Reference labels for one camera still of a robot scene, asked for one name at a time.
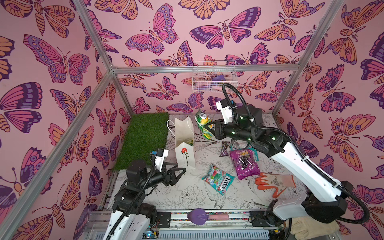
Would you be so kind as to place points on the purple pink silicone spatula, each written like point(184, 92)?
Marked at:
point(199, 217)

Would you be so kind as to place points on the teal mint candy bag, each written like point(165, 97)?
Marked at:
point(236, 145)

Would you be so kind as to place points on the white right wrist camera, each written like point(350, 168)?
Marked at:
point(227, 110)

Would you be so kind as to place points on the purple blackcurrant candy bag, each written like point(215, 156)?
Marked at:
point(244, 163)

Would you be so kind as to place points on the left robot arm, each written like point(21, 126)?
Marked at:
point(131, 216)

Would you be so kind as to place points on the green artificial grass mat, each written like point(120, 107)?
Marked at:
point(145, 133)

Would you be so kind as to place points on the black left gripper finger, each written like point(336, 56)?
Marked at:
point(170, 165)
point(176, 174)

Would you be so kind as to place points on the brown chocolate candy packet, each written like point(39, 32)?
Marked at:
point(224, 148)

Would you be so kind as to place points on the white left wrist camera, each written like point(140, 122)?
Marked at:
point(159, 157)

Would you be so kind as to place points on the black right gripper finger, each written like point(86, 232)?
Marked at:
point(209, 133)
point(211, 124)

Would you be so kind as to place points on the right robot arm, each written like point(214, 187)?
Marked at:
point(327, 197)

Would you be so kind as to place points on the clear wall basket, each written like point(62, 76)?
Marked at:
point(209, 76)

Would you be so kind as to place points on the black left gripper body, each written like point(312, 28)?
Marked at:
point(156, 179)

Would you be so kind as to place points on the teal red candy bag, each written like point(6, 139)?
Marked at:
point(218, 179)

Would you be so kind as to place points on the white floral paper bag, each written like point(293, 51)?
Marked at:
point(184, 136)

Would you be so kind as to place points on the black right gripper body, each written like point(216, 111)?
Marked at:
point(220, 130)

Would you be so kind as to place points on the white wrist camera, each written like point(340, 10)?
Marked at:
point(159, 157)
point(227, 110)

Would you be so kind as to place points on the beige leather glove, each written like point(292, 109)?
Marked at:
point(305, 228)

